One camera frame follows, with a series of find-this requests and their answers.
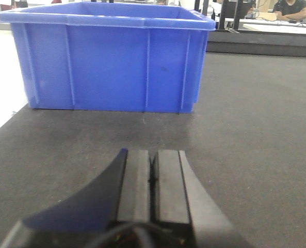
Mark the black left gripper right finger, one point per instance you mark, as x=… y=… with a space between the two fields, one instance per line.
x=183 y=205

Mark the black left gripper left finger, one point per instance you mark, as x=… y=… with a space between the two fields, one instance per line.
x=120 y=194

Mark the black conveyor belt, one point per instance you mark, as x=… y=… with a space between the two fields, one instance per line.
x=245 y=140

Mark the blue plastic crate on conveyor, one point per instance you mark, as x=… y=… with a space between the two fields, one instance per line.
x=110 y=56

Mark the white desk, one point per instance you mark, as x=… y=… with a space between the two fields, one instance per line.
x=272 y=26

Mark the seated person in black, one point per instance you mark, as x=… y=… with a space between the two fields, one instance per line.
x=290 y=10

